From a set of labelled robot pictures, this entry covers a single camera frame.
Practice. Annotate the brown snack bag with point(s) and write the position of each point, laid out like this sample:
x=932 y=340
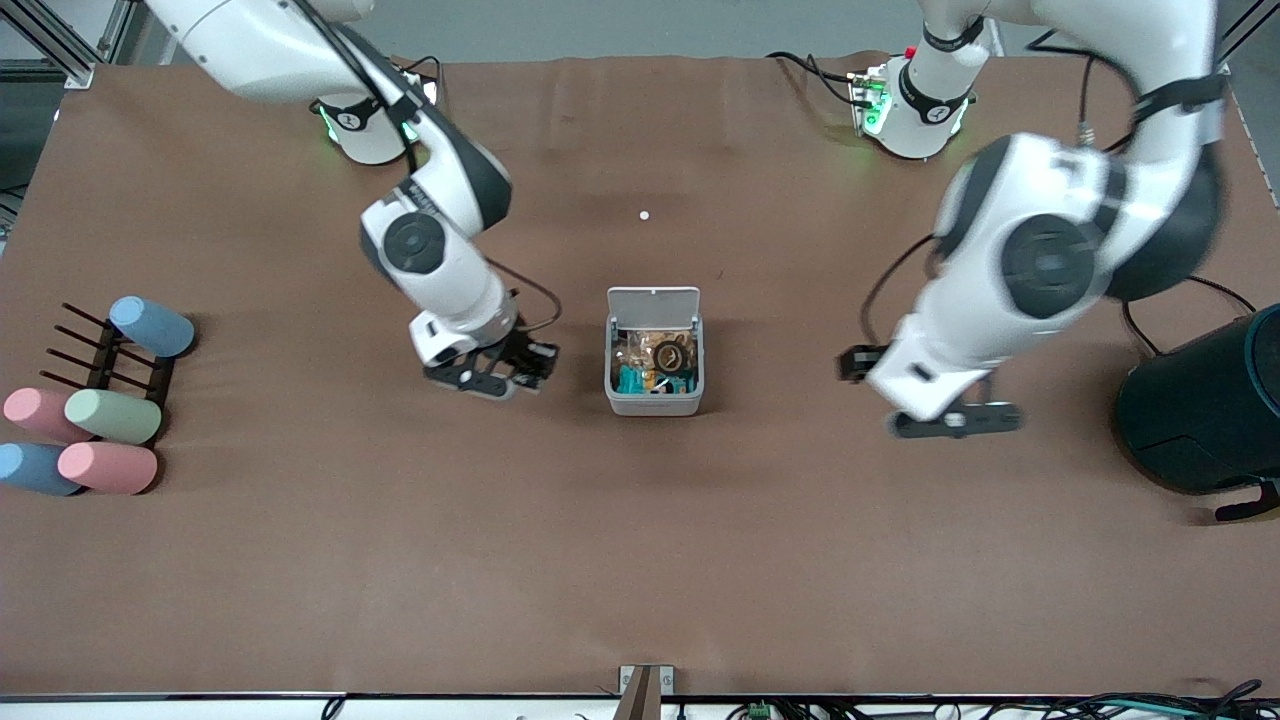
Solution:
x=635 y=350

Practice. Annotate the black tape roll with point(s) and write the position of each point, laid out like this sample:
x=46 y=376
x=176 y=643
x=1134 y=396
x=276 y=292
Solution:
x=672 y=342

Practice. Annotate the dark cylindrical device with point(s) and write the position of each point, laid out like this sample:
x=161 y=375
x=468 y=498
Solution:
x=1200 y=410

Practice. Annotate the black device stand foot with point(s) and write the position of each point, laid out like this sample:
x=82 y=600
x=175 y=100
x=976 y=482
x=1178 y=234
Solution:
x=1245 y=508

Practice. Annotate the green plastic cup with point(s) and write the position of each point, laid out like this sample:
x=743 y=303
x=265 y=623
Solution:
x=115 y=416

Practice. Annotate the teal wrapper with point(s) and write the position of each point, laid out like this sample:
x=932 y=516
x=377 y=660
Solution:
x=682 y=384
x=633 y=381

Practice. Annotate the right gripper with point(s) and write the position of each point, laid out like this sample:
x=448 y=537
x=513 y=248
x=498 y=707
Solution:
x=522 y=352

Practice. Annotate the white lidded trash bin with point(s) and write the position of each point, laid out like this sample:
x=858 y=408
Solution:
x=650 y=405

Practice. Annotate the aluminium frame profile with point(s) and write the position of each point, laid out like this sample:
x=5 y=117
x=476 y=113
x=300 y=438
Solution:
x=1240 y=40
x=60 y=50

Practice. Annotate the pink plastic cup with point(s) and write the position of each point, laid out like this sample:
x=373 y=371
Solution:
x=108 y=468
x=35 y=410

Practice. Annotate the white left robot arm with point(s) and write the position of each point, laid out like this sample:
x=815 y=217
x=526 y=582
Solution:
x=1080 y=180

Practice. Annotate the metal table edge bracket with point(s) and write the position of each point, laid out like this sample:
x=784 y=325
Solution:
x=645 y=690

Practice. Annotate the dark wooden cup rack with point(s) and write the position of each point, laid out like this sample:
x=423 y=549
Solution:
x=103 y=362

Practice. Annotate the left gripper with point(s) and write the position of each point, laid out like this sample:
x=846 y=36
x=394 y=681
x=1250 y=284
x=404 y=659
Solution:
x=853 y=364

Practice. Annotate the blue plastic cup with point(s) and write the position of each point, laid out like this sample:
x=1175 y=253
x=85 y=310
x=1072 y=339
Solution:
x=35 y=468
x=155 y=328

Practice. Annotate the green terminal connector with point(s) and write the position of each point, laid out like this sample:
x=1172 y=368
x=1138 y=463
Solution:
x=760 y=711

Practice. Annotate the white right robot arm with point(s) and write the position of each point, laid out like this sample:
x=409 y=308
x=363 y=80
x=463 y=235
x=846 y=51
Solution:
x=260 y=50

